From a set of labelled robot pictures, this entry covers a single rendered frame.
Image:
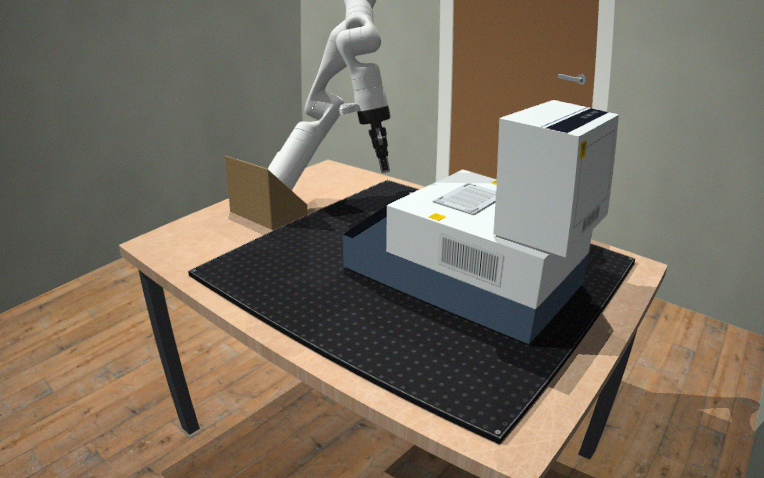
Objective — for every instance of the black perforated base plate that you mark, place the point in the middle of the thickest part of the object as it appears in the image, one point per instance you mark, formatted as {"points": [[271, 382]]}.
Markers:
{"points": [[293, 279]]}

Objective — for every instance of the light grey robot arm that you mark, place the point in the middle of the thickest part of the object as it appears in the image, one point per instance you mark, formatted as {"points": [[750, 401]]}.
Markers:
{"points": [[289, 164]]}

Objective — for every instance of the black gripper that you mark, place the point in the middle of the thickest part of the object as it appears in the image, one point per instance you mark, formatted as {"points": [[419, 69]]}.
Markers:
{"points": [[375, 117]]}

